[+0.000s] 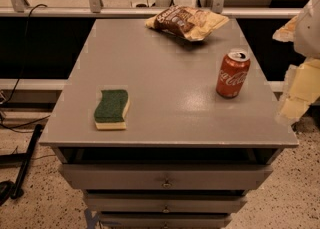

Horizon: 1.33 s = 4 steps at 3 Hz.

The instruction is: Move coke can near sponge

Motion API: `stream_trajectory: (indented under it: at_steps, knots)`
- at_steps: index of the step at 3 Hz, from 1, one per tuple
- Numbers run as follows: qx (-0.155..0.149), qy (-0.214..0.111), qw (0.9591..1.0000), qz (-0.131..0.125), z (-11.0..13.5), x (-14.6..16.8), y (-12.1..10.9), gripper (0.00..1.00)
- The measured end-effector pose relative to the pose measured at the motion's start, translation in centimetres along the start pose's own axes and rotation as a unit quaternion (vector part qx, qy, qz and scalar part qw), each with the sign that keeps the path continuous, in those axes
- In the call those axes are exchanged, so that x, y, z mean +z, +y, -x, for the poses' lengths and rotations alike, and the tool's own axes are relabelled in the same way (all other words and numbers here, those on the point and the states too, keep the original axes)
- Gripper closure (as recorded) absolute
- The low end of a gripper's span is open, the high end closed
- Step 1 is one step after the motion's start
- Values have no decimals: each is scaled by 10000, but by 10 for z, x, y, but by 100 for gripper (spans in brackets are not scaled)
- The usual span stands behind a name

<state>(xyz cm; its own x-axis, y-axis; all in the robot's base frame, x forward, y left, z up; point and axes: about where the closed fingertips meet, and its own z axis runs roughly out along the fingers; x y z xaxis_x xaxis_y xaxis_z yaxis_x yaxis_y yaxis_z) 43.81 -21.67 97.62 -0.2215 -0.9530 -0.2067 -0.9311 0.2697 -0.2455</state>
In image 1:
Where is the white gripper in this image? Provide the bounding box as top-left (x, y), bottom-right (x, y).
top-left (272, 0), bottom-right (320, 126)

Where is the red coke can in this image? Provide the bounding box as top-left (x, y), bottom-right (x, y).
top-left (216, 49), bottom-right (251, 98)

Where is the black stand base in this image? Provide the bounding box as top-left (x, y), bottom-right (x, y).
top-left (0, 124), bottom-right (43, 206)

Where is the green yellow sponge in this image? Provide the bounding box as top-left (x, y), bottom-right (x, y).
top-left (94, 89), bottom-right (130, 130)

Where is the black cable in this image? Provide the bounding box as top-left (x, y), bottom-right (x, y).
top-left (0, 3), bottom-right (51, 134)

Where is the top grey drawer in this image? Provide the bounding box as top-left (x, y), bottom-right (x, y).
top-left (59, 164), bottom-right (272, 190)

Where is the grey drawer cabinet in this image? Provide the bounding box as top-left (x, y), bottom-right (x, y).
top-left (39, 18), bottom-right (300, 229)

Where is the brown chip bag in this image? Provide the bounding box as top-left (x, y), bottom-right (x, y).
top-left (145, 5), bottom-right (229, 42)

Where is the middle grey drawer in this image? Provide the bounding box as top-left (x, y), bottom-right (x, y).
top-left (84, 191), bottom-right (247, 213)

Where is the bottom grey drawer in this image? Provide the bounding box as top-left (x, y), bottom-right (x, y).
top-left (99, 213), bottom-right (231, 229)

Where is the grey drawer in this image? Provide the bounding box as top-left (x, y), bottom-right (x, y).
top-left (59, 164), bottom-right (272, 190)
top-left (84, 191), bottom-right (247, 213)
top-left (99, 213), bottom-right (231, 229)

